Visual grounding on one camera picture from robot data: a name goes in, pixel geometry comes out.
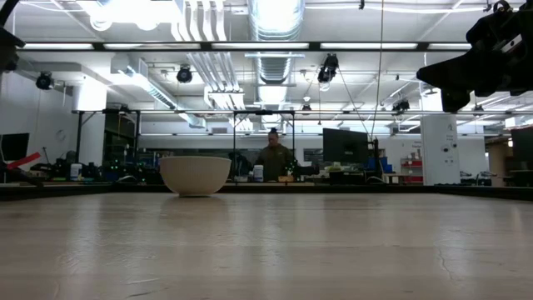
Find black computer monitor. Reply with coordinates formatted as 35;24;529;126
322;127;370;165
0;132;31;163
511;126;533;164

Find standing person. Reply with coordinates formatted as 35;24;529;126
254;127;295;183

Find black hanging camera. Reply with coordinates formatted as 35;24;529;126
34;71;55;91
316;52;340;85
176;63;194;84

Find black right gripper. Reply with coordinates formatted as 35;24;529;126
416;48;511;114

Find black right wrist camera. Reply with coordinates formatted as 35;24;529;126
465;0;533;55

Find red bar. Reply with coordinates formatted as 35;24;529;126
7;151;42;171

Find black metal table frame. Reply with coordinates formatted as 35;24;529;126
0;40;533;202

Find silver ventilation duct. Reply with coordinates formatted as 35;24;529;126
246;0;306;87

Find white ribbed bowl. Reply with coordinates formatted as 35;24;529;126
158;155;232;198

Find white column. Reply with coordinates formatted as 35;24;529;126
420;114;461;187

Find red shelf unit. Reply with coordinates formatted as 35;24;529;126
400;157;424;185

